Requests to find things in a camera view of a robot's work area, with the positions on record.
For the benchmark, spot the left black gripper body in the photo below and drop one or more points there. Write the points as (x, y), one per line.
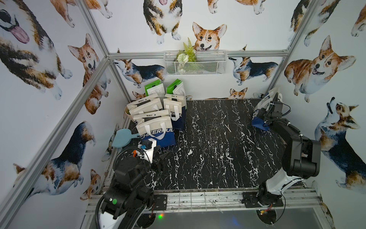
(159, 158)

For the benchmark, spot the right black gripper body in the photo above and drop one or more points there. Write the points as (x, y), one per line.
(265, 114)

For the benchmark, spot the dark blue white bag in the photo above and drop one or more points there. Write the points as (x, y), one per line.
(176, 105)

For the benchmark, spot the green white takeout bag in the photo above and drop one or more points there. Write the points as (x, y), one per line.
(156, 87)

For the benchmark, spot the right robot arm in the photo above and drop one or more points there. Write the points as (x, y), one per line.
(301, 157)

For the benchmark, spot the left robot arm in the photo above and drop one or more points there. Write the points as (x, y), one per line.
(127, 197)

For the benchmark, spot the light blue dustpan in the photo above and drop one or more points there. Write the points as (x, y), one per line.
(123, 137)

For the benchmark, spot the artificial fern with flower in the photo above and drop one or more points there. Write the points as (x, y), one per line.
(185, 56)

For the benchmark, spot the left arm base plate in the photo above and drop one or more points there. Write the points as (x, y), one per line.
(159, 203)

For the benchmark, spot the aluminium frame rail front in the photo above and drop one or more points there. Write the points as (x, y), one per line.
(178, 202)

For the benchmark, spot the white wire wall basket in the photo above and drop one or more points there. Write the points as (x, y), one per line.
(208, 63)

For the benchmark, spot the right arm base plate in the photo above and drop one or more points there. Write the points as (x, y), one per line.
(256, 200)

